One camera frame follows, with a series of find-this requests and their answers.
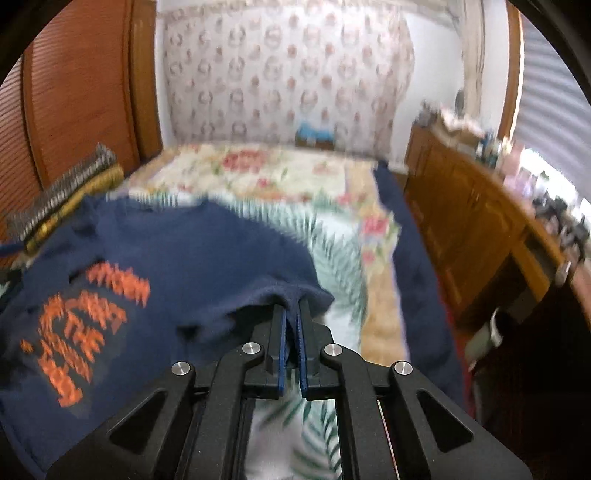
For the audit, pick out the clutter pile on dresser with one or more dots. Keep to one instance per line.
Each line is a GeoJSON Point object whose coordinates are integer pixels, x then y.
{"type": "Point", "coordinates": [461, 124]}

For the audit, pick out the stack of folded fabrics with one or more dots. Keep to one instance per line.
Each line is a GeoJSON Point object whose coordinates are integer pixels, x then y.
{"type": "Point", "coordinates": [69, 184]}

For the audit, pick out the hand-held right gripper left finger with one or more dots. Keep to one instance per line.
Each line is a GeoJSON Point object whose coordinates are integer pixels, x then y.
{"type": "Point", "coordinates": [278, 350]}

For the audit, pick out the wooden slatted wardrobe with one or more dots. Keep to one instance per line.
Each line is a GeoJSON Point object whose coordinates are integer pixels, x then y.
{"type": "Point", "coordinates": [78, 83]}

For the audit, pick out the palm leaf printed blanket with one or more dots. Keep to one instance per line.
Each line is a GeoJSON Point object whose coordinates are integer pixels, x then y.
{"type": "Point", "coordinates": [332, 258]}

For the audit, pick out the navy t-shirt orange print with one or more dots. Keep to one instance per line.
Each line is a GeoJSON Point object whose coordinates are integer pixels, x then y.
{"type": "Point", "coordinates": [184, 258]}

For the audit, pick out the wooden dresser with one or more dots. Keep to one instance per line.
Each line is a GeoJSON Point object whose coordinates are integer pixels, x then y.
{"type": "Point", "coordinates": [461, 207]}

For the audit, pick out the wooden window frame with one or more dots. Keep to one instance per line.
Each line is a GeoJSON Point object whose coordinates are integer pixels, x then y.
{"type": "Point", "coordinates": [513, 69]}

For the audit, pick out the blue object on box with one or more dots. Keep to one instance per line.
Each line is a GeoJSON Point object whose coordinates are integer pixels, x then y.
{"type": "Point", "coordinates": [314, 134]}

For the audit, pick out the mustard folded cloth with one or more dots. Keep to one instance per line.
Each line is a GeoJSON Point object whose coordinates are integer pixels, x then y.
{"type": "Point", "coordinates": [101, 177]}

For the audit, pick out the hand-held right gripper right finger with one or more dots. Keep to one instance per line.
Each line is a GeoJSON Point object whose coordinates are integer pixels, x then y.
{"type": "Point", "coordinates": [302, 350]}

